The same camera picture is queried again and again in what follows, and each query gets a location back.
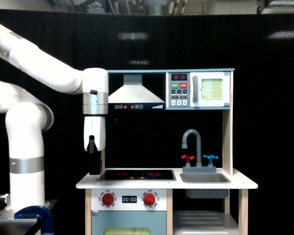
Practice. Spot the left red oven knob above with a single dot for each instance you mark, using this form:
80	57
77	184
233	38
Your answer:
108	199

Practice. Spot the wooden toy kitchen frame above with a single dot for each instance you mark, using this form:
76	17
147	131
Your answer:
152	140

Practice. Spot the grey toy sink basin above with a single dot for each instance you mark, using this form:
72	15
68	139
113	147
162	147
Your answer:
205	179

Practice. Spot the black toy stovetop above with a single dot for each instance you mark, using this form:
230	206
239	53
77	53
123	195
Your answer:
138	175

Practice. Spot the black box on counter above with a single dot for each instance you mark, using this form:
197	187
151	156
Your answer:
95	167

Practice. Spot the grey range hood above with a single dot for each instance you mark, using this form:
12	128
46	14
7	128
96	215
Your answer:
133	96

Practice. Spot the blue clamp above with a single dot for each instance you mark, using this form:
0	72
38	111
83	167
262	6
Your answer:
41	213

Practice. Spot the blue faucet handle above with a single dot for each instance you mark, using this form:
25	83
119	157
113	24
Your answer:
210	158

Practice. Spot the grey toy faucet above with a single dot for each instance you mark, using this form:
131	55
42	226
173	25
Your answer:
198	168

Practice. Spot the toy microwave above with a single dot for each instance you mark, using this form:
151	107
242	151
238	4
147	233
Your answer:
198	89

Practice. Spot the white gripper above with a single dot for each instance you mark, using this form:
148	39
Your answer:
94	133

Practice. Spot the right red oven knob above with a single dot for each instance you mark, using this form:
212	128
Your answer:
149	199

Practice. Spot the red faucet handle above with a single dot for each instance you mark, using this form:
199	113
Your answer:
187	158

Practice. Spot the teal oven door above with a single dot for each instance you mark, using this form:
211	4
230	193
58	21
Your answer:
155	221

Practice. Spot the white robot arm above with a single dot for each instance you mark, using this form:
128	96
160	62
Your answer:
26	117

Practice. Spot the red oven knob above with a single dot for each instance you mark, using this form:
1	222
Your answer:
149	199
108	199

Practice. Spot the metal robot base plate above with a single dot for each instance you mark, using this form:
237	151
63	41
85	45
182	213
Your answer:
7	215

